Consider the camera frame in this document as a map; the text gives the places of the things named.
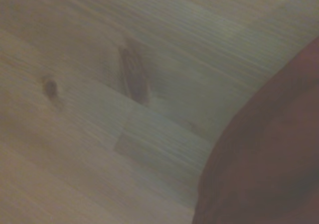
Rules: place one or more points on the rust red shorts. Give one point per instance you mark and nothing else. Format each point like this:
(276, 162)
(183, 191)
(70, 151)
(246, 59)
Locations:
(269, 154)

